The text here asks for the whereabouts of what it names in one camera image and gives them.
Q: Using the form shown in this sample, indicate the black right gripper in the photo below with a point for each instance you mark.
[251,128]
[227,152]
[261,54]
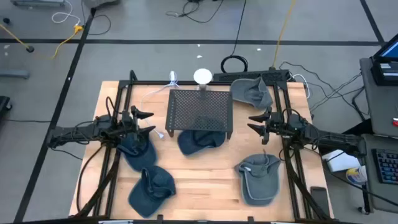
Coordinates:
[280,124]

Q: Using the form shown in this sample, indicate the black laptop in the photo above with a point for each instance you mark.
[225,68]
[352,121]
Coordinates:
[385,71]

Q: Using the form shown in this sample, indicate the dark grey cap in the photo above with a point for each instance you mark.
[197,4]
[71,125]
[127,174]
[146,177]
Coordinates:
[248,93]

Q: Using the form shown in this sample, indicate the grey side table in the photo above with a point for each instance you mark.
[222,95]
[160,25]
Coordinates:
[373,102]
[370,193]

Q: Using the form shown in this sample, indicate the black phone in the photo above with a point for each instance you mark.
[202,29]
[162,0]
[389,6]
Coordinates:
[319,200]

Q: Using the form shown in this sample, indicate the white box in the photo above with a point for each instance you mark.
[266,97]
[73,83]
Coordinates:
[342,161]

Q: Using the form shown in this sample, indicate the white round table lamp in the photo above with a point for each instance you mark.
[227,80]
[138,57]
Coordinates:
[202,75]

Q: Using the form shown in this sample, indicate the grey cap with pale piping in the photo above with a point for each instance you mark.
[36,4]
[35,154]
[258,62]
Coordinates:
[261,186]

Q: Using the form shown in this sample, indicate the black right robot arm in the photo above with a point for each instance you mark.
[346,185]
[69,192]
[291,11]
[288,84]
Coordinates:
[329,140]

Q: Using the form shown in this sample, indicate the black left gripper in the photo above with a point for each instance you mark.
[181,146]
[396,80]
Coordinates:
[129,130]

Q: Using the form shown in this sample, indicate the black perforated metal rack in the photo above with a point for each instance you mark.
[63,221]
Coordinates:
[186,105]

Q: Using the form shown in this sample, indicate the black keyboard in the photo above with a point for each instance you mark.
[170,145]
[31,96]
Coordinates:
[387,166]

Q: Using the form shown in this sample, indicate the white wipes canister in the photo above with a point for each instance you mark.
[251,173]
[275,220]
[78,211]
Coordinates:
[357,175]

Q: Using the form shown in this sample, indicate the grey metal stand foot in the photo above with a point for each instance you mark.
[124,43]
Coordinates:
[15,74]

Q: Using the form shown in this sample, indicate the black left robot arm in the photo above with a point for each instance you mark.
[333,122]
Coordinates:
[77,132]

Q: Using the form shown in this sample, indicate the dark blue denim cap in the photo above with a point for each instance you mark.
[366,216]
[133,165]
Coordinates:
[149,193]
[141,155]
[196,143]

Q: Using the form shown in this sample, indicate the black aluminium frame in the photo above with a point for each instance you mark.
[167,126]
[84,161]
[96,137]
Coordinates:
[146,82]

